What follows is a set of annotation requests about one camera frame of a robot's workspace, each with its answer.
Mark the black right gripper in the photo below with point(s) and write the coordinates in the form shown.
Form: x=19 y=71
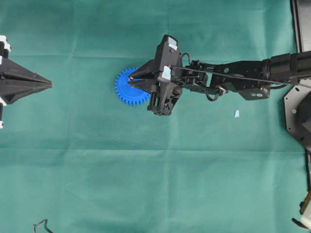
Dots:
x=161 y=76

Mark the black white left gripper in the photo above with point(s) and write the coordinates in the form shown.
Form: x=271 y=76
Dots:
x=11 y=70

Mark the blue plastic spur gear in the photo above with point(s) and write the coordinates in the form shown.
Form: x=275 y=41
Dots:
x=126 y=93

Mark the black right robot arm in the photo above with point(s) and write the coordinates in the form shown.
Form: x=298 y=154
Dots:
x=253 y=80

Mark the green cloth table cover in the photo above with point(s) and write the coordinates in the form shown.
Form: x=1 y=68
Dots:
x=88 y=163

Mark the yellow white clamp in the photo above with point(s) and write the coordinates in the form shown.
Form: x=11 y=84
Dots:
x=305 y=211

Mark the grey metal arm base plate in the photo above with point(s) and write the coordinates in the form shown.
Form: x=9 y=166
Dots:
x=298 y=115

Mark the black frame rail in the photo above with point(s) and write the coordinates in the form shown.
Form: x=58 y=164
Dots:
x=301 y=12

